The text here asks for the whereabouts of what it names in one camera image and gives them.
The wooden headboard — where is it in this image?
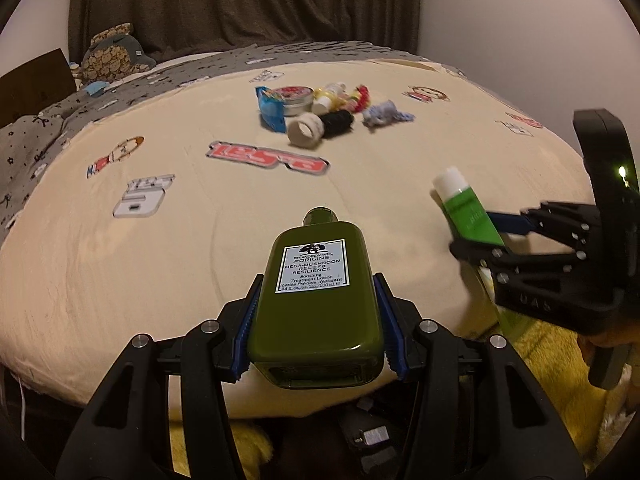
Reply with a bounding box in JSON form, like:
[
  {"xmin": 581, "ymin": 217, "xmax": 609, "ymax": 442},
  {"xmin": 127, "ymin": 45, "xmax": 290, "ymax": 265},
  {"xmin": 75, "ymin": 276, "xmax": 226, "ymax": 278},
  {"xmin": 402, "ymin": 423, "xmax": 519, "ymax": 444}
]
[{"xmin": 0, "ymin": 48, "xmax": 78, "ymax": 126}]

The black cylinder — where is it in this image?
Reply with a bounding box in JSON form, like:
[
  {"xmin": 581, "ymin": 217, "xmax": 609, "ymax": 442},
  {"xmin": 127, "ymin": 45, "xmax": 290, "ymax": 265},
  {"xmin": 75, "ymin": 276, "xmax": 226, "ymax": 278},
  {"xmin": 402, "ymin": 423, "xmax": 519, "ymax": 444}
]
[{"xmin": 320, "ymin": 110, "xmax": 355, "ymax": 138}]

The grey printed blanket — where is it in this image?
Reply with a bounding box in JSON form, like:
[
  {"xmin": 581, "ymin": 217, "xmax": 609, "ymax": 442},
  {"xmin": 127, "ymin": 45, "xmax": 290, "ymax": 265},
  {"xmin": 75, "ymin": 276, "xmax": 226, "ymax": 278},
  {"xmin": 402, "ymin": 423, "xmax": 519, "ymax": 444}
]
[{"xmin": 0, "ymin": 40, "xmax": 471, "ymax": 246}]

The yellow fluffy rug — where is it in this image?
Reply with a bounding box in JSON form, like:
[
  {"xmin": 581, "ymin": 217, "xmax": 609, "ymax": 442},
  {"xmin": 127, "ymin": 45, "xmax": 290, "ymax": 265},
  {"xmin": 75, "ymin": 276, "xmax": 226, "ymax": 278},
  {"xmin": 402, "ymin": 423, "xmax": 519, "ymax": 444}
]
[{"xmin": 167, "ymin": 280, "xmax": 640, "ymax": 480}]

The round metal tin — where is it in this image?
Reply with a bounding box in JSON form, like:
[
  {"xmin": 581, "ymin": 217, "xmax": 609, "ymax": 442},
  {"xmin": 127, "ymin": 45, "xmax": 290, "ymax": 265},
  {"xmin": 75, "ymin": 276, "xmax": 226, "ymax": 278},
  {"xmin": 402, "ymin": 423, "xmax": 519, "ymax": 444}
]
[{"xmin": 272, "ymin": 84, "xmax": 316, "ymax": 117}]

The red and yellow candy wrapper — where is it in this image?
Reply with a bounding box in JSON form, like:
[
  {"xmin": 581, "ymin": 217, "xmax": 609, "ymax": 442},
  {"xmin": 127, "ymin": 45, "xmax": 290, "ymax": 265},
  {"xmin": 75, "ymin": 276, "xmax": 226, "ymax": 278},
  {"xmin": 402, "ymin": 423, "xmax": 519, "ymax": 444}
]
[{"xmin": 345, "ymin": 84, "xmax": 371, "ymax": 113}]

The patterned plush toy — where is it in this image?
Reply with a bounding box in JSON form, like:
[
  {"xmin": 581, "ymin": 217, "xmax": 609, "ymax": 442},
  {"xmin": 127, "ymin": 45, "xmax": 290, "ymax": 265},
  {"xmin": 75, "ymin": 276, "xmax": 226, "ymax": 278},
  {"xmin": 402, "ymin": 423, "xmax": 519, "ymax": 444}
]
[{"xmin": 80, "ymin": 22, "xmax": 158, "ymax": 86}]

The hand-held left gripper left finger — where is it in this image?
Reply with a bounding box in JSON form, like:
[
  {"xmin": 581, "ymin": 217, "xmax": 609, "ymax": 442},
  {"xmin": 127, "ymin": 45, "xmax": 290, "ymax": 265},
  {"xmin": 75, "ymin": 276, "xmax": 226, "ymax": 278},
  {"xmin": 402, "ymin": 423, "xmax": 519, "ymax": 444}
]
[{"xmin": 57, "ymin": 274, "xmax": 266, "ymax": 480}]

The dark green lotion bottle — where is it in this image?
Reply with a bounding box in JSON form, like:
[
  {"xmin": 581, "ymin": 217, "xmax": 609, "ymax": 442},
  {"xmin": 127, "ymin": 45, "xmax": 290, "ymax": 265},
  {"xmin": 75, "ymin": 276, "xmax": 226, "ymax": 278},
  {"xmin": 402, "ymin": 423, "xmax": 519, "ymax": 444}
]
[{"xmin": 248, "ymin": 206, "xmax": 386, "ymax": 389}]

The small white bottle yellow label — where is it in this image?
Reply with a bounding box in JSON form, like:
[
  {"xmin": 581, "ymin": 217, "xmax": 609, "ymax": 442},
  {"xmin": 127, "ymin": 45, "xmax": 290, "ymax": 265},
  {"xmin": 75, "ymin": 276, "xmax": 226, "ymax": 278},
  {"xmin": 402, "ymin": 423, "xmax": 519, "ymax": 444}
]
[{"xmin": 312, "ymin": 82, "xmax": 348, "ymax": 115}]

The blue snack packet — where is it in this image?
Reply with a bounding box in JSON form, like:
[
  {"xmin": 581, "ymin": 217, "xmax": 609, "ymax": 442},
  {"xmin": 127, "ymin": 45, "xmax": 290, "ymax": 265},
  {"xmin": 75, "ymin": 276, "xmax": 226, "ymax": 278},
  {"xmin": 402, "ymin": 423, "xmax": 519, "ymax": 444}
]
[{"xmin": 255, "ymin": 86, "xmax": 290, "ymax": 133}]

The green tube with white cap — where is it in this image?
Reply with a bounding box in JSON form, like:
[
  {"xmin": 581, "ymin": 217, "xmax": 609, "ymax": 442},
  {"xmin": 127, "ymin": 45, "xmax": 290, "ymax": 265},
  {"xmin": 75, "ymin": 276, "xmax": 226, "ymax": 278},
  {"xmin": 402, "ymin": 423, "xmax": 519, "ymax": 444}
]
[{"xmin": 432, "ymin": 166, "xmax": 507, "ymax": 247}]

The white tape roll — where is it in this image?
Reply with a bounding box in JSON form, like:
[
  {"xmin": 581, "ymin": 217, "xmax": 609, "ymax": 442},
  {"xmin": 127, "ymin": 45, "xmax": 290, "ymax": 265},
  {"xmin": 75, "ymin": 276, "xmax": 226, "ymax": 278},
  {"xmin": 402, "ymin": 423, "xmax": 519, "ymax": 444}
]
[{"xmin": 286, "ymin": 113, "xmax": 326, "ymax": 150}]

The brown curtain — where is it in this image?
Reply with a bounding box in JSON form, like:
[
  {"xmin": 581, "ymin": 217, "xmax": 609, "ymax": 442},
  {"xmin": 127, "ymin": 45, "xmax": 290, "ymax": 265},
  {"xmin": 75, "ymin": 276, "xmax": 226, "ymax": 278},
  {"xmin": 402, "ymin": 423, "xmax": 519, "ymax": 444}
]
[{"xmin": 70, "ymin": 0, "xmax": 436, "ymax": 58}]

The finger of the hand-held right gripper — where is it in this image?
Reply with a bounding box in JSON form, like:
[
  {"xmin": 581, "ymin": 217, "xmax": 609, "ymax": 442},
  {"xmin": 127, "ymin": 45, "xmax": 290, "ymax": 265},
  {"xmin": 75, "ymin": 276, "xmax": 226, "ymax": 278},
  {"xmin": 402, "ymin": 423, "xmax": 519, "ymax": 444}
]
[
  {"xmin": 485, "ymin": 200, "xmax": 601, "ymax": 246},
  {"xmin": 448, "ymin": 237, "xmax": 591, "ymax": 277}
]

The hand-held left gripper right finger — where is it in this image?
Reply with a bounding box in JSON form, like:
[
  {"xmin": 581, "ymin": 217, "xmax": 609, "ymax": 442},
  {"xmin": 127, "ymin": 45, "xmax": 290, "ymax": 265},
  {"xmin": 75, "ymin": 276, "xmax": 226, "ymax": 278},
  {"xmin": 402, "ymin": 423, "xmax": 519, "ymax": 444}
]
[{"xmin": 372, "ymin": 272, "xmax": 586, "ymax": 480}]

